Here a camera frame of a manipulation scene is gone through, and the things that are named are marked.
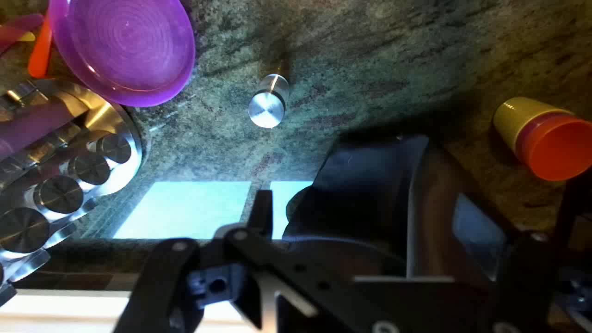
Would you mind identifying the yellow plastic cup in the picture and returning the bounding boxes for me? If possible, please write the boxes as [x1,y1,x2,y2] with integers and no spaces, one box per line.
[491,94,571,155]

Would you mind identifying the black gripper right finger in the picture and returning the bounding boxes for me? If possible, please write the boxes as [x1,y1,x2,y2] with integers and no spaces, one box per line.
[451,166,592,333]

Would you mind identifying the silver pot lid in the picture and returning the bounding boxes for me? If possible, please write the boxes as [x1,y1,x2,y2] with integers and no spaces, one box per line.
[0,79,151,305]

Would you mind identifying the white window frame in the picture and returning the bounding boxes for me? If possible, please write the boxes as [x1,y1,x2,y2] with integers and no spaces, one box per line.
[0,286,260,333]

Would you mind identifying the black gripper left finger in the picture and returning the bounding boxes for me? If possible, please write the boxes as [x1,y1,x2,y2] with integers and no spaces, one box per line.
[114,188,397,333]

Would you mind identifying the purple plastic plate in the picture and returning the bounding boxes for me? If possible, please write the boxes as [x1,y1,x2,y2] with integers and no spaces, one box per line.
[46,0,197,109]

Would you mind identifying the orange plastic utensil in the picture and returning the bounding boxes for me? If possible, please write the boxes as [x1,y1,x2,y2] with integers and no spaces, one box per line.
[25,9,59,81]

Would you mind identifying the orange plastic cup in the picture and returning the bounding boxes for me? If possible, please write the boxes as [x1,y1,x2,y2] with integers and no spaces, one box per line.
[514,112,592,184]

